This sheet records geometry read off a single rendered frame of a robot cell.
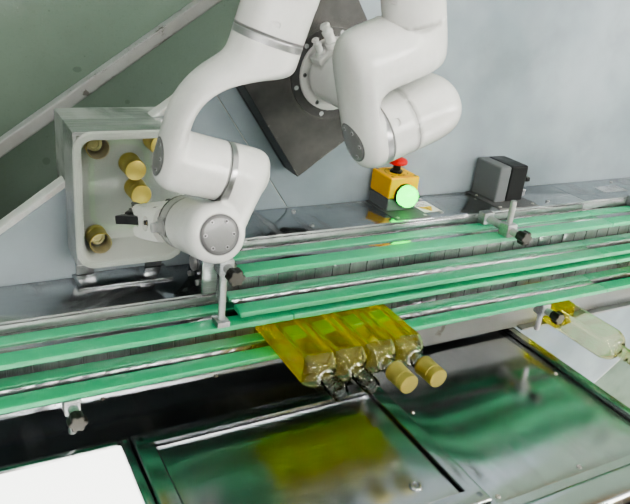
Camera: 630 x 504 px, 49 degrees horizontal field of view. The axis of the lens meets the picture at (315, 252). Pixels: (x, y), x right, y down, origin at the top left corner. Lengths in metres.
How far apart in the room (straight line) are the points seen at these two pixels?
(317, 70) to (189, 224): 0.46
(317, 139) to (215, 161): 0.47
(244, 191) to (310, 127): 0.44
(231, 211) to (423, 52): 0.32
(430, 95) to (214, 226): 0.36
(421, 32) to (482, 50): 0.61
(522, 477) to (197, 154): 0.79
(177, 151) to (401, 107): 0.33
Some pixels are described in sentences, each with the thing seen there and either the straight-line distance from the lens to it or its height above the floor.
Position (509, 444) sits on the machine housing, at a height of 1.19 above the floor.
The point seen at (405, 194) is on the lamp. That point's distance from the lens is 1.37.
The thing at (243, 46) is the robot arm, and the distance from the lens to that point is 0.81.
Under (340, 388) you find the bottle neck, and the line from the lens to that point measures 1.09.
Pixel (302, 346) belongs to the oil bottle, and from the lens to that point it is 1.14.
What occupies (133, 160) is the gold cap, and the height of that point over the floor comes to 0.81.
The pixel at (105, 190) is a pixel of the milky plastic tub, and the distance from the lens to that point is 1.20.
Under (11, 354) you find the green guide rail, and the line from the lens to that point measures 1.10.
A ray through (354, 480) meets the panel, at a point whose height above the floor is 1.20.
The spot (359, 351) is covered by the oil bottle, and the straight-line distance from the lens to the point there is 1.16.
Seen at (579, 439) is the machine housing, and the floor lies 1.23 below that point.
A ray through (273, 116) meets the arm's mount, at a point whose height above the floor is 0.81.
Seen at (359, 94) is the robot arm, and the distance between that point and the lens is 0.92.
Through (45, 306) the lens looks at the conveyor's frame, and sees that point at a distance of 1.18.
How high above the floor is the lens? 1.88
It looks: 52 degrees down
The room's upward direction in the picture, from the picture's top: 130 degrees clockwise
